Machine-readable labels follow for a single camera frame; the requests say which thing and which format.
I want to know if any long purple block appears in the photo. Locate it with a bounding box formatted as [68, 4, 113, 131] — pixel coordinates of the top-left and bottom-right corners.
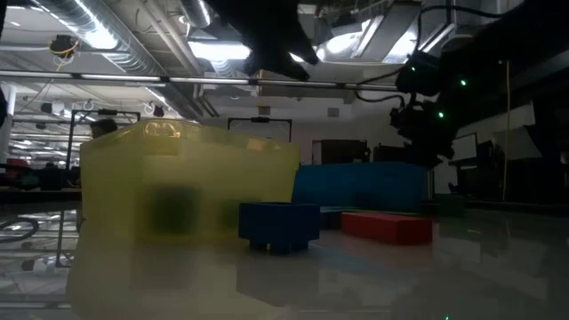
[319, 209, 343, 231]

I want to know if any teal plastic bin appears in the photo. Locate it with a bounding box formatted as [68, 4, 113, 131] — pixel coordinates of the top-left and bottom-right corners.
[292, 162, 429, 214]

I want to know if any ceiling light panel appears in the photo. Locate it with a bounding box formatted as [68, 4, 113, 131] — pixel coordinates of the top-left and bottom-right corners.
[188, 41, 252, 61]

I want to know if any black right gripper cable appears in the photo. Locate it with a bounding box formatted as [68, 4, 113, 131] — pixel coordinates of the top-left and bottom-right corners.
[354, 3, 506, 104]

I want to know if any silver round air duct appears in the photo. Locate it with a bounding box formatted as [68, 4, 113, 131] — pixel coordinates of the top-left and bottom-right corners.
[180, 0, 213, 28]

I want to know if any long horizontal light bar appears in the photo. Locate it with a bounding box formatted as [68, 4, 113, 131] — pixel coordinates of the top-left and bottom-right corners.
[0, 69, 399, 92]

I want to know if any silver rectangular air duct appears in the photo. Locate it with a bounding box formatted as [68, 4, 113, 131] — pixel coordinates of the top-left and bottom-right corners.
[317, 0, 457, 66]

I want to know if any black station frame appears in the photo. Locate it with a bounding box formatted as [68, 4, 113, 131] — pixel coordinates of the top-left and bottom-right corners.
[227, 116, 293, 143]

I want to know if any silver spiral air duct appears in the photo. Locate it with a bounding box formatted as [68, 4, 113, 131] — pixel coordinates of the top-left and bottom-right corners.
[37, 0, 168, 76]

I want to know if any yellow translucent plastic bin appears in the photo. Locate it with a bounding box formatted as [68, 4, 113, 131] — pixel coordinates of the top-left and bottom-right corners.
[79, 117, 302, 246]

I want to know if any small blue block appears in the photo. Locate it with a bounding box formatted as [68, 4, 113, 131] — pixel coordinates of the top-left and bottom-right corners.
[238, 202, 322, 257]

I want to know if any white board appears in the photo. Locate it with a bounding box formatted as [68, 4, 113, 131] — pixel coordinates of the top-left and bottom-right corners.
[452, 132, 479, 163]

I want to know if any black monitor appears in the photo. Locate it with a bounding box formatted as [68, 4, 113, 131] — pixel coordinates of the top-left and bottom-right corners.
[312, 139, 371, 167]
[373, 143, 417, 164]

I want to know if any small green block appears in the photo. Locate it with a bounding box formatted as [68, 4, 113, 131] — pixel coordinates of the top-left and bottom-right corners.
[220, 199, 241, 230]
[437, 193, 467, 218]
[149, 185, 202, 236]

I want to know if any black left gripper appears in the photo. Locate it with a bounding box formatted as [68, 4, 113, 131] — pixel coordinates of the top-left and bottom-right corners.
[204, 0, 320, 83]

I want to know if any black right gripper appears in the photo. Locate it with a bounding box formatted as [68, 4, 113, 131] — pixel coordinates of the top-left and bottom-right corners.
[389, 100, 459, 170]

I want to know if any person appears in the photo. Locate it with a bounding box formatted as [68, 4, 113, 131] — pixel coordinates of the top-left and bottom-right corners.
[90, 117, 119, 140]
[42, 162, 66, 191]

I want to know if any yellow black cable reel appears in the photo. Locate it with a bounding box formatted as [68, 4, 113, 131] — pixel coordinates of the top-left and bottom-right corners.
[48, 34, 82, 60]

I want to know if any red rectangular block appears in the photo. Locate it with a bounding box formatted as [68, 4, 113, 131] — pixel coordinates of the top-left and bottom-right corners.
[341, 212, 434, 246]

